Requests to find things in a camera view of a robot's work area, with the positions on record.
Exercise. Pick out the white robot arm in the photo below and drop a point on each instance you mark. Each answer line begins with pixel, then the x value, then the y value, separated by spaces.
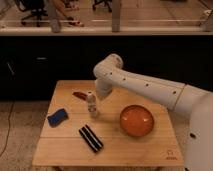
pixel 181 98

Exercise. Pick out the wooden table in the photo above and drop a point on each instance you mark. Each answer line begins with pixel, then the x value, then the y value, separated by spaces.
pixel 64 146

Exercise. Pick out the person's foot with shoe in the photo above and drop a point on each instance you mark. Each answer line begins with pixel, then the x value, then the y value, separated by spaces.
pixel 76 23

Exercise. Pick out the black striped rectangular block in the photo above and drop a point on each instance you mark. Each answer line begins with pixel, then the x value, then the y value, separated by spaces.
pixel 91 139

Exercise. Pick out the orange bowl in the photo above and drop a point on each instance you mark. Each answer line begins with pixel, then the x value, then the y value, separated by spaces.
pixel 136 121

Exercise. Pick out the blue sponge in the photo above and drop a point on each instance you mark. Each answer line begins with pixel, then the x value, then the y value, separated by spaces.
pixel 57 117

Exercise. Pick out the clear plastic bottle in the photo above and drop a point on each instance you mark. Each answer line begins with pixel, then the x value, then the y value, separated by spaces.
pixel 91 104

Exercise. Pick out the red brown small object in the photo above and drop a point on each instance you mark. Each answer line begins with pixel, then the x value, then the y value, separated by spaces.
pixel 80 95

